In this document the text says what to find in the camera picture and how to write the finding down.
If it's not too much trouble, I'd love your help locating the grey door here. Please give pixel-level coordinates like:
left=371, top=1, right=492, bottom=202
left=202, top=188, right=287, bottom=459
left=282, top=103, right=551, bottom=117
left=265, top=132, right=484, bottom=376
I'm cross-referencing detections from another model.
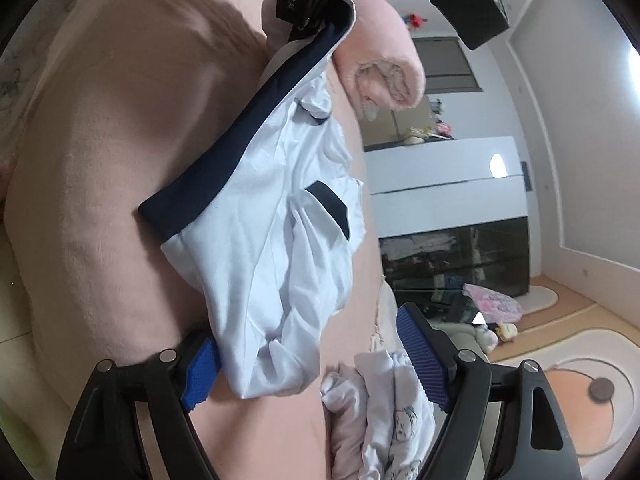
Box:
left=412, top=37, right=483, bottom=93

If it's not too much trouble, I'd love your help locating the beige cabinet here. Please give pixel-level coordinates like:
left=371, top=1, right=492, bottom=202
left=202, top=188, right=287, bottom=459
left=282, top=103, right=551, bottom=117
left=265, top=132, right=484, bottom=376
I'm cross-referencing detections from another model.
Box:
left=357, top=95, right=438, bottom=153

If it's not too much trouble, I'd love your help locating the grey padded headboard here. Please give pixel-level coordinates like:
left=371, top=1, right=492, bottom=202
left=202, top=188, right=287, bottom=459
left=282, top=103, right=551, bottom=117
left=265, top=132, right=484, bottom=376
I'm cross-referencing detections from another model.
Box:
left=440, top=322, right=488, bottom=366

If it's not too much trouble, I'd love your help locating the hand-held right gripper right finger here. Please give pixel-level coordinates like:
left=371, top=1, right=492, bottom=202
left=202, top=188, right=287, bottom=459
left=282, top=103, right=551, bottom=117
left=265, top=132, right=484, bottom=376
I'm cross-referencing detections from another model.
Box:
left=395, top=301, right=583, bottom=480

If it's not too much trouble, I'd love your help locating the rolled pink quilt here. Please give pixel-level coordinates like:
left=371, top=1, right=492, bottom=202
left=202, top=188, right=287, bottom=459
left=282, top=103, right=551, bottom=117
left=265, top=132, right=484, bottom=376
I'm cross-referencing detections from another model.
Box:
left=332, top=0, right=427, bottom=121

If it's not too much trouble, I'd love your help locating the white shirt with navy trim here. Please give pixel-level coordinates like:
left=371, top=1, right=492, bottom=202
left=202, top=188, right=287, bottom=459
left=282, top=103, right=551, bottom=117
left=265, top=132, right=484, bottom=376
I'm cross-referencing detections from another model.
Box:
left=137, top=0, right=371, bottom=401

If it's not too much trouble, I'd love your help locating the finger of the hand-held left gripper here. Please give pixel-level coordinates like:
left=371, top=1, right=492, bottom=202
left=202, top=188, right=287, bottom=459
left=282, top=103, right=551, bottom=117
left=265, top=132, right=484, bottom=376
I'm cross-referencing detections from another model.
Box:
left=287, top=0, right=357, bottom=43

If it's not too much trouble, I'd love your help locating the white and black glass wardrobe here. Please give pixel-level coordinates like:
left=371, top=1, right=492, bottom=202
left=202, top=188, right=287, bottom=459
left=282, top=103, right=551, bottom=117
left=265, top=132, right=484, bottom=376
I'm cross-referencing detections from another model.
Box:
left=362, top=135, right=532, bottom=306

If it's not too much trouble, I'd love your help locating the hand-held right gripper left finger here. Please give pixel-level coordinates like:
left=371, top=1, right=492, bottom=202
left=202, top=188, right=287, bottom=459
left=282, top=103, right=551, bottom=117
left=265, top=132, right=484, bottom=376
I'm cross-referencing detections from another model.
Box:
left=56, top=331, right=223, bottom=480

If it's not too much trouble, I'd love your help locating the pink pillow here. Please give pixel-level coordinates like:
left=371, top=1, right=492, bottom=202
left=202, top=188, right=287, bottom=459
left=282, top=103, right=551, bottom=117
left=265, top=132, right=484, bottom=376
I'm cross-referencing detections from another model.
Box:
left=369, top=280, right=401, bottom=361

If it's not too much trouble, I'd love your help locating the pink bed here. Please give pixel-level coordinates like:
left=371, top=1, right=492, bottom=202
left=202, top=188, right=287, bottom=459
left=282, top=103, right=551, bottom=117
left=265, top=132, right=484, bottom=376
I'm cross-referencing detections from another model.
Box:
left=0, top=0, right=441, bottom=480

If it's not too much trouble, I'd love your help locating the white printed garment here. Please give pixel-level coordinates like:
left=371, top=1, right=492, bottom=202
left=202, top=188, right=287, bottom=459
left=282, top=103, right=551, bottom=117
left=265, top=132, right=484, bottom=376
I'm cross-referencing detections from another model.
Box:
left=354, top=350, right=436, bottom=480

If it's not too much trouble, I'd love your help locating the round grey wall disc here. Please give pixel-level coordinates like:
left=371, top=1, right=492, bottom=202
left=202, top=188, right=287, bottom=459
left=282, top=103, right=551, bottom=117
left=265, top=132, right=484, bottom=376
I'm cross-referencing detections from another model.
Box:
left=590, top=377, right=616, bottom=402

